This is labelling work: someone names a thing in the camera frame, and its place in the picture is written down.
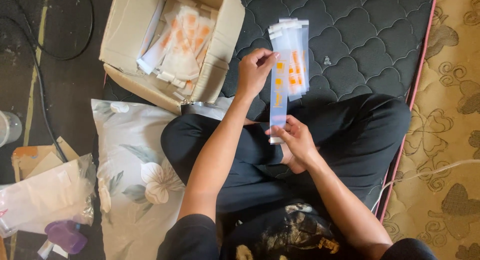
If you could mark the person's left hand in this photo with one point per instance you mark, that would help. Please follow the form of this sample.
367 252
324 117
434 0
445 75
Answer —
252 76

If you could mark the brown cardboard scraps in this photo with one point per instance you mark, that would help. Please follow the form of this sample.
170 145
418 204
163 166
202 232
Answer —
37 158

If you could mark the person's left fingers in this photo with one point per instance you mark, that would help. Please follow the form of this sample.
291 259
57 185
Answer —
264 56

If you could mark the beige patterned carpet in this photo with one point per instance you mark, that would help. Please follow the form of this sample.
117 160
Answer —
442 121

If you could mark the stack of clear packets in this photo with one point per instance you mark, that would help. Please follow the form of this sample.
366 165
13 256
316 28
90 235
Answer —
298 61

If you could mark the person's right hand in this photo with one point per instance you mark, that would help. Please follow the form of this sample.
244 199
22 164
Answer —
300 147

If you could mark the person's black printed shirt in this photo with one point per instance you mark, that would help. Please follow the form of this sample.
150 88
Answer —
285 233

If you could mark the black quilted mattress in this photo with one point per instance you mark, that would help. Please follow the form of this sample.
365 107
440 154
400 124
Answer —
356 38

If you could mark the heap of orange-print packets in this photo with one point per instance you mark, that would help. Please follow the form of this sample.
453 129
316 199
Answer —
180 53

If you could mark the long clear orange-print packet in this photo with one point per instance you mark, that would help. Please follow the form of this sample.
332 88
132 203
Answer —
279 102

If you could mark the person's black trousers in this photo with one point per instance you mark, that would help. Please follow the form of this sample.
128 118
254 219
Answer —
356 139

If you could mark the purple plastic bottle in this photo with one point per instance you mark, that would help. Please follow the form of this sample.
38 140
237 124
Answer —
66 235

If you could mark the brown cardboard box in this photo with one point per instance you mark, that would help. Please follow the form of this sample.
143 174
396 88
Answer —
221 61

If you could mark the clear plastic container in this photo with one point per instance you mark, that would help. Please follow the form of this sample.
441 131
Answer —
9 127

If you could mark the white floral pillow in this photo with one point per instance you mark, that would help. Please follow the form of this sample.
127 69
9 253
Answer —
131 170

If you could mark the clear plastic bag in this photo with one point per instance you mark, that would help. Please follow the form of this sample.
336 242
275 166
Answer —
45 196

